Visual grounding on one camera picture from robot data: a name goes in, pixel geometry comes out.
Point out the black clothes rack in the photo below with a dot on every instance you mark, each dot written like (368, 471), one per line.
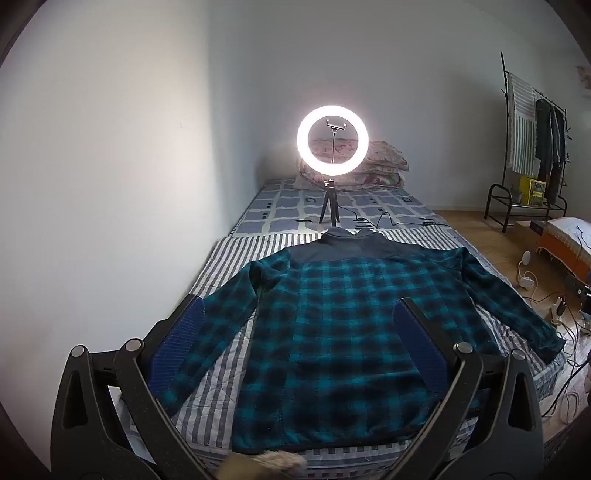
(501, 185)

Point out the grey white striped quilt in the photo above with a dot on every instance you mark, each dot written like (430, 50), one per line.
(207, 415)

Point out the phone holder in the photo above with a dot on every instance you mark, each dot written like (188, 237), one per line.
(336, 124)

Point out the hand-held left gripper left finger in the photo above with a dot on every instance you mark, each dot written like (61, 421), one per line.
(178, 344)

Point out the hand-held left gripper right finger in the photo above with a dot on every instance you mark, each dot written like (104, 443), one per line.
(415, 344)

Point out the striped towel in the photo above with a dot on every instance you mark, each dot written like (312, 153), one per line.
(521, 129)

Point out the dark hanging clothes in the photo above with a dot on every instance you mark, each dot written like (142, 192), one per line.
(549, 138)

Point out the black tripod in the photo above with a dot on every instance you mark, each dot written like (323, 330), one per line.
(330, 194)

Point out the white power strip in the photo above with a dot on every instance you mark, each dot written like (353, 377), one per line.
(527, 280)

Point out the folded floral quilt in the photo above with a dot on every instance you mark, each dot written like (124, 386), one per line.
(388, 161)

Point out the blue checked bed sheet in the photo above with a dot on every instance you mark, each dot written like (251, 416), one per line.
(277, 207)

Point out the tan furry cloth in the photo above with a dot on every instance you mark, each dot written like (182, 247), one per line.
(263, 466)

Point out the yellow box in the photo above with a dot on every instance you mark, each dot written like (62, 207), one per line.
(531, 191)

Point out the white round device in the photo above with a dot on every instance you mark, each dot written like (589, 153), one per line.
(524, 261)

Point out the wall picture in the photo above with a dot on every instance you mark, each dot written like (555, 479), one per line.
(584, 77)

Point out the teal plaid fleece jacket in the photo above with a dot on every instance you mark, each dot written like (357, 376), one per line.
(332, 323)

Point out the white lace cloth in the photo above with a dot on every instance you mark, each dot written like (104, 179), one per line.
(570, 228)

